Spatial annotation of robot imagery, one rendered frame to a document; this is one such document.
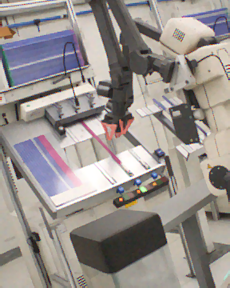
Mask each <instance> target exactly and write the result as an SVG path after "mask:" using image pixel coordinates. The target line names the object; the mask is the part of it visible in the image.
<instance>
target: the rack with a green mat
mask: <svg viewBox="0 0 230 288"><path fill-rule="evenodd" d="M69 238H70V241H71V242H72V245H73V249H74V252H75V254H76V256H77V260H78V261H79V264H80V266H81V270H82V272H83V274H84V276H85V280H86V285H87V286H88V288H181V287H180V283H179V280H178V275H177V272H176V269H175V266H174V262H173V258H172V255H171V254H170V251H171V250H170V249H169V245H168V242H167V238H166V236H165V232H164V227H163V224H162V221H161V217H160V216H159V214H158V213H157V212H147V211H141V210H115V211H114V212H112V213H111V214H107V215H106V216H104V217H100V218H99V219H97V220H95V221H91V222H89V223H87V224H85V225H82V226H80V227H78V228H76V229H73V230H72V231H71V232H70V233H69Z"/></svg>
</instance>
